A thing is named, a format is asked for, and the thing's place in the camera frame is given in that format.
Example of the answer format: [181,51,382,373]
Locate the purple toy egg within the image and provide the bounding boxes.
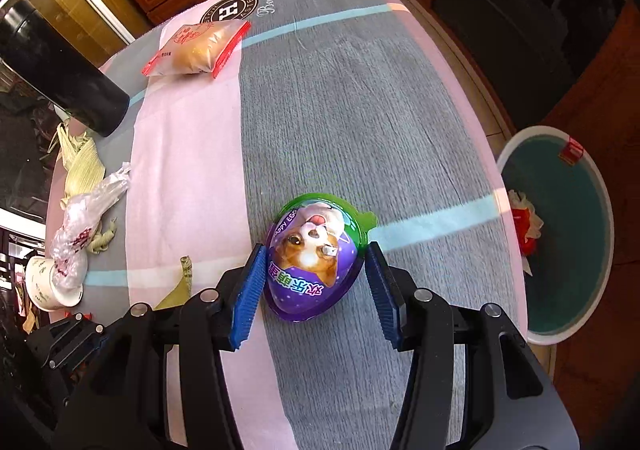
[265,192,378,322]

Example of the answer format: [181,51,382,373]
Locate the clear plastic bag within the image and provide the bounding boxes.
[50,162,131,292]

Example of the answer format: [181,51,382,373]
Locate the white floral paper cup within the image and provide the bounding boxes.
[25,256,82,313]

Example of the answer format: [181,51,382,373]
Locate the plaid tablecloth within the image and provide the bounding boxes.
[44,0,532,450]

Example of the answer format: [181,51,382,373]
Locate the green corn husks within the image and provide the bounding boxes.
[52,122,194,311]

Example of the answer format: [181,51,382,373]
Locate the black thermos bottle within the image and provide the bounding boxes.
[1,0,129,137]

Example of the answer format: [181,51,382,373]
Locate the red snack wrapper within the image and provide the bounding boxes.
[508,190,544,276]

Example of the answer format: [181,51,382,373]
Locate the teal trash bin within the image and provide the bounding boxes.
[497,125,614,346]

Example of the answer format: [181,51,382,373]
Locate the packaged bread bun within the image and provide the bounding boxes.
[141,20,250,78]

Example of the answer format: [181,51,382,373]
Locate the black built-in oven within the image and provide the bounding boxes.
[432,0,624,129]

